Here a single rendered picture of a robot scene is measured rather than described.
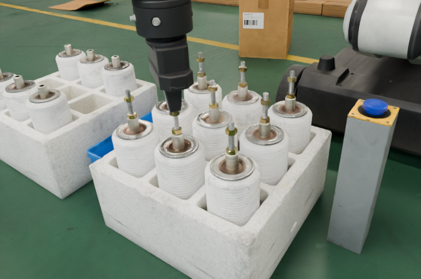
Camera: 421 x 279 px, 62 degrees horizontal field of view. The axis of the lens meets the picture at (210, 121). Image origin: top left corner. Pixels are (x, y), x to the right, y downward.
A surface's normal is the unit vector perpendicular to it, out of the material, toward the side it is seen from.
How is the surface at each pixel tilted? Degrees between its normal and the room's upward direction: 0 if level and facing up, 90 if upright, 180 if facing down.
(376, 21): 75
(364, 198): 90
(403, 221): 0
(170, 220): 90
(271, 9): 90
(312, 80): 45
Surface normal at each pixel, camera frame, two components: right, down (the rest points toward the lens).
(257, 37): -0.29, 0.47
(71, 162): 0.81, 0.26
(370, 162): -0.58, 0.43
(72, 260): -0.05, -0.87
